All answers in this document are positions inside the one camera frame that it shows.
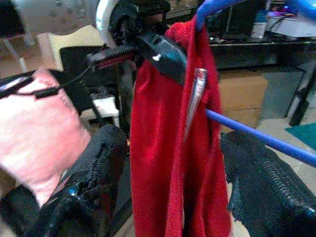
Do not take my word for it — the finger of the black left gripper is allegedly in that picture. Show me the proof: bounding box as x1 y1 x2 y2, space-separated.
137 33 188 86

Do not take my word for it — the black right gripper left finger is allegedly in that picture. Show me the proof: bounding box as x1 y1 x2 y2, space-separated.
0 124 128 237

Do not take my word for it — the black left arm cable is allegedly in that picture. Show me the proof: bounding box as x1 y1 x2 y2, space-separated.
0 59 100 100

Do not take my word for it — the brown cardboard box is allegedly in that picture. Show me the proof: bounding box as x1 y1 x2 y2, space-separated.
219 71 269 129

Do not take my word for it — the red t-shirt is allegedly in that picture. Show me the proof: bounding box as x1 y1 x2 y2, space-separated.
129 15 233 237

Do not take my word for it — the white box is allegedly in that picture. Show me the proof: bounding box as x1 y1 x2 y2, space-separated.
266 13 316 38

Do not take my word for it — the teal floor mat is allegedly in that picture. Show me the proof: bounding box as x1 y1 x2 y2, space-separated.
284 122 316 152

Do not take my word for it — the white plastic bottle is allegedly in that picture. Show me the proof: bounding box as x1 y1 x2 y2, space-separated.
251 6 270 40

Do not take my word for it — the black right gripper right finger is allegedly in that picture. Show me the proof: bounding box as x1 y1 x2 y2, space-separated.
220 130 316 237

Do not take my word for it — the pale pink cloth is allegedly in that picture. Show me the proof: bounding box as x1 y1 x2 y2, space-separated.
0 66 92 208

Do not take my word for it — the purple plastic hanger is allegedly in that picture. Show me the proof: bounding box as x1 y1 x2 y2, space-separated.
196 0 316 168

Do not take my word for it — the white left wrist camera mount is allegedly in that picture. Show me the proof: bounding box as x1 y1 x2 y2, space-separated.
94 0 119 48

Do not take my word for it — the black desk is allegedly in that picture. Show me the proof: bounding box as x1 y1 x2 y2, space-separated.
209 37 316 127

